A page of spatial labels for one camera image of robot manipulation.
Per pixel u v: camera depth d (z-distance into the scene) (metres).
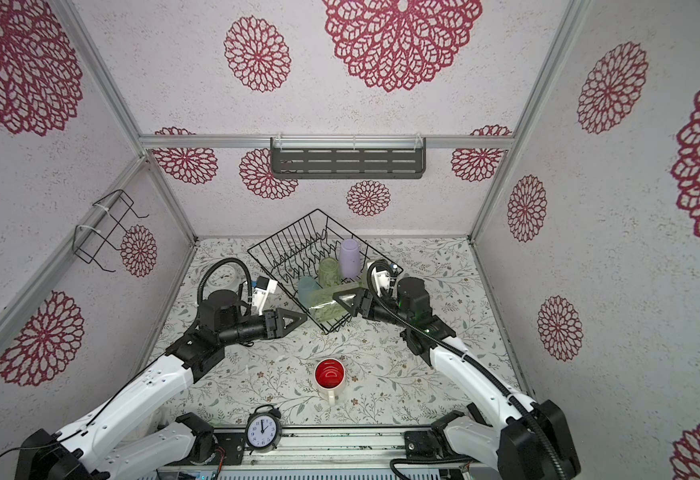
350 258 1.00
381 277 0.69
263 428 0.75
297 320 0.73
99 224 0.76
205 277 0.57
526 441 0.40
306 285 1.03
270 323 0.64
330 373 0.85
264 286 0.68
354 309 0.65
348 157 0.92
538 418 0.40
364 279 1.03
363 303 0.65
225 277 1.03
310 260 1.13
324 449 0.76
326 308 0.68
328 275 1.08
